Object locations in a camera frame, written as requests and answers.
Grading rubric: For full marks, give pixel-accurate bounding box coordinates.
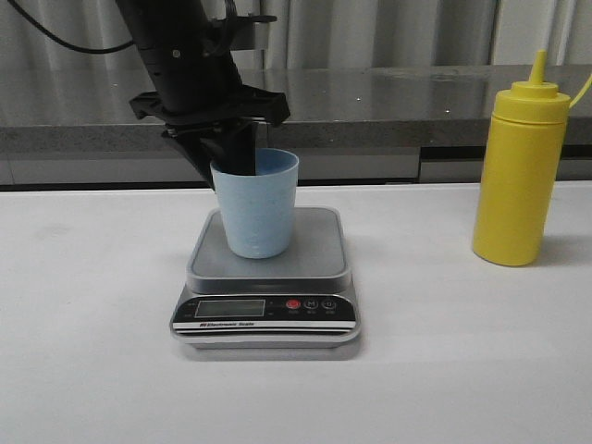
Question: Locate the silver digital kitchen scale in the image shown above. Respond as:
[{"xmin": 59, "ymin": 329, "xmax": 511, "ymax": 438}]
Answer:
[{"xmin": 169, "ymin": 207, "xmax": 362, "ymax": 350}]

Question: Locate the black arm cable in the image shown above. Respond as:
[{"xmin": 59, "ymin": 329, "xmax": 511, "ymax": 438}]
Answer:
[{"xmin": 6, "ymin": 0, "xmax": 135, "ymax": 53}]

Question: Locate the grey stone counter ledge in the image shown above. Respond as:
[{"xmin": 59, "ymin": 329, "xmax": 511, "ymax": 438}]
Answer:
[{"xmin": 0, "ymin": 64, "xmax": 592, "ymax": 154}]

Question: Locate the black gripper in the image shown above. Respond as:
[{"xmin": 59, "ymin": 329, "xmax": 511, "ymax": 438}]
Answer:
[{"xmin": 129, "ymin": 84, "xmax": 290, "ymax": 190}]

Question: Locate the light blue plastic cup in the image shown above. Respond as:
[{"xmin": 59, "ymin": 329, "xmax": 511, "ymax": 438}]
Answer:
[{"xmin": 210, "ymin": 148, "xmax": 300, "ymax": 259}]

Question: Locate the yellow squeeze bottle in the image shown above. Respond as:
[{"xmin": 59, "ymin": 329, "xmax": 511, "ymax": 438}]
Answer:
[{"xmin": 472, "ymin": 50, "xmax": 591, "ymax": 266}]

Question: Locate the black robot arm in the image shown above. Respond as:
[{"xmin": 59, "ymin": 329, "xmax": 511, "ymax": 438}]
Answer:
[{"xmin": 117, "ymin": 1, "xmax": 290, "ymax": 185}]

